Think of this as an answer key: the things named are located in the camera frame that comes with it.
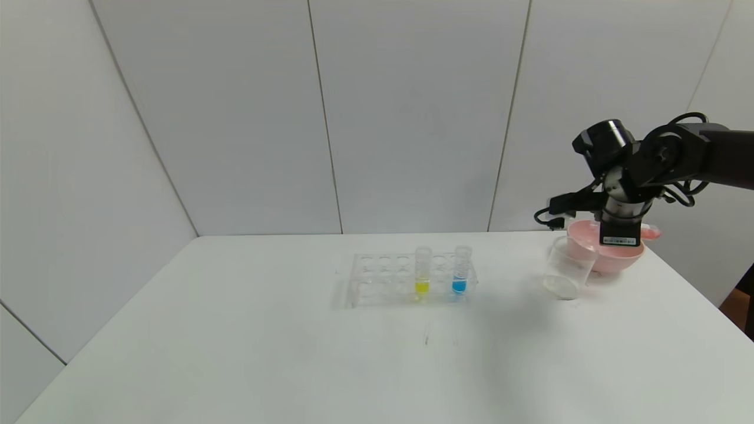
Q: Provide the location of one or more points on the test tube with red pigment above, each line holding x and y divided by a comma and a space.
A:
651, 233

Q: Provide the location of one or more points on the test tube with blue pigment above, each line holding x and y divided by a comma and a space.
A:
459, 286

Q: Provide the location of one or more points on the black and grey right robot arm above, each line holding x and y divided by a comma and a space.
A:
695, 156

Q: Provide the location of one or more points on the test tube with yellow pigment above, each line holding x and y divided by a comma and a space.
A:
422, 287

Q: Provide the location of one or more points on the clear acrylic test tube rack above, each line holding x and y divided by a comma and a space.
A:
383, 288

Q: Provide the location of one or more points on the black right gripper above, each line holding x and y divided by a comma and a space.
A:
619, 233

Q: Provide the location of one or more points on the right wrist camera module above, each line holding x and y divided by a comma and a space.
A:
580, 203

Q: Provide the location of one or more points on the clear plastic beaker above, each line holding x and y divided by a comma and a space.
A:
565, 271

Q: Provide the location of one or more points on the pink plastic bowl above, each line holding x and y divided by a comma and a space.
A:
612, 259

